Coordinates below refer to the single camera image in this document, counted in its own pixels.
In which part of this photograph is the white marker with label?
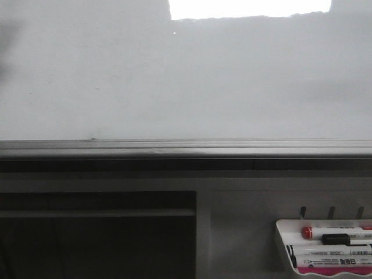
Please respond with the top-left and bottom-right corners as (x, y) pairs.
(291, 255), (371, 268)

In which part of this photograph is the black capped white marker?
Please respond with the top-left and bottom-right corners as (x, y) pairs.
(321, 234), (371, 246)

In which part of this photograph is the right black tray hook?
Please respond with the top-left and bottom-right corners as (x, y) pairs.
(356, 206), (364, 220)

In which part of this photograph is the left black tray hook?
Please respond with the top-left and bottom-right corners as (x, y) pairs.
(299, 206), (307, 220)

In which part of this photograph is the grey whiteboard frame ledge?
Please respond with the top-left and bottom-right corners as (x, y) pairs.
(1, 139), (371, 171)

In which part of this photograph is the middle black tray hook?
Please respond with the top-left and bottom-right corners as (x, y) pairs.
(327, 206), (335, 220)

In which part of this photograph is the white marker black end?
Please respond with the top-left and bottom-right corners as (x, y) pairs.
(286, 244), (371, 256)

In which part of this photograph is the white marker tray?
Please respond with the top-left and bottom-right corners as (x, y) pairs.
(276, 219), (371, 278)

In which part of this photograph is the white whiteboard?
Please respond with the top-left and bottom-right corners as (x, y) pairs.
(1, 1), (371, 140)

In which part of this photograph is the black tray hook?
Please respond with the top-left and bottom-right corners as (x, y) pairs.
(327, 206), (335, 220)
(356, 206), (364, 220)
(299, 206), (307, 220)

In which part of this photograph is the red capped white marker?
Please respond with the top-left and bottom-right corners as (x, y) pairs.
(301, 226), (371, 239)

